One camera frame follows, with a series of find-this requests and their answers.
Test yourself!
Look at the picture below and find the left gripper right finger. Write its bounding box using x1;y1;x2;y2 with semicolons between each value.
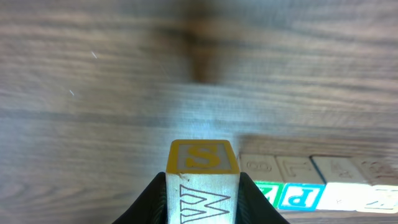
236;172;289;224

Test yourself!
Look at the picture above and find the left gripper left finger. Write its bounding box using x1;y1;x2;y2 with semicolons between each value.
113;172;167;224

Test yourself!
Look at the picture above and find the green letter Z block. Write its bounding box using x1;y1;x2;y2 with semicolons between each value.
238;153;285;208

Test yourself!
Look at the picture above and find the blue letter P block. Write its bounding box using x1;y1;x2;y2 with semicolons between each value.
275;156;326;212

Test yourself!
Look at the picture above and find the white letter W block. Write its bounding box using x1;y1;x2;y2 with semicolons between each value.
165;139;240;224

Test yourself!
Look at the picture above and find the white ice cream block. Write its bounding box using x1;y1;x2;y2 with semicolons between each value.
311;156;371;211

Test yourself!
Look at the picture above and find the yellow letter K block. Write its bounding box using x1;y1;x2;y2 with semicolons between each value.
351;157;397;214

